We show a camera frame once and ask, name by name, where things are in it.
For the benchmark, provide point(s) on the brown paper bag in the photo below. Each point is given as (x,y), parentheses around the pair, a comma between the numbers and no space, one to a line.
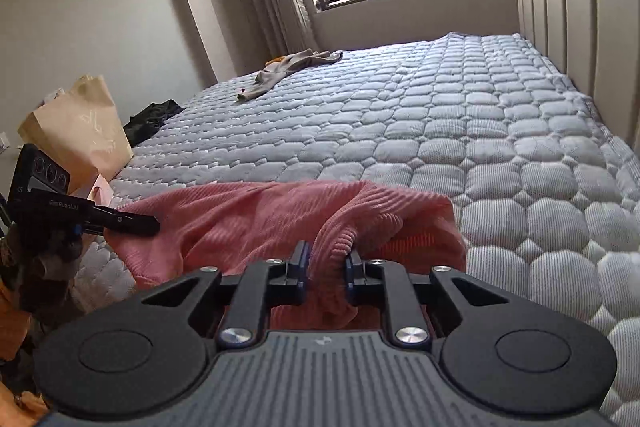
(75,132)

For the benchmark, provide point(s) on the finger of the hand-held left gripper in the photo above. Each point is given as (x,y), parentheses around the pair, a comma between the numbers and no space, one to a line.
(127,223)

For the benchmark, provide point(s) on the black garment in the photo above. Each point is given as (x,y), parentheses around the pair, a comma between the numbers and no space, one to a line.
(150,119)

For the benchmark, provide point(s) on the bed with grey quilted mattress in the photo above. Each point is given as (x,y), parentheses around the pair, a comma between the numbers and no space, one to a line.
(450,132)

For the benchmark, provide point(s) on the beige padded headboard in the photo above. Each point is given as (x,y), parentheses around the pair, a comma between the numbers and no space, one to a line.
(575,7)

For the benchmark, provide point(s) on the beige garment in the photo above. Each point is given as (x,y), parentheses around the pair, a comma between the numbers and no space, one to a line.
(280,69)

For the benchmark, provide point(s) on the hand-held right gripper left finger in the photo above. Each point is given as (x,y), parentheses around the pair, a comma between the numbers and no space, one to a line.
(302,265)

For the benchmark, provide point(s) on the pink ribbed sweater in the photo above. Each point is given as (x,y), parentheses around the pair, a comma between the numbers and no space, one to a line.
(235,227)

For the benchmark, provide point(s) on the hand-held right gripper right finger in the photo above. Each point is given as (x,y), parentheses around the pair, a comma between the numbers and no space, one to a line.
(353,271)

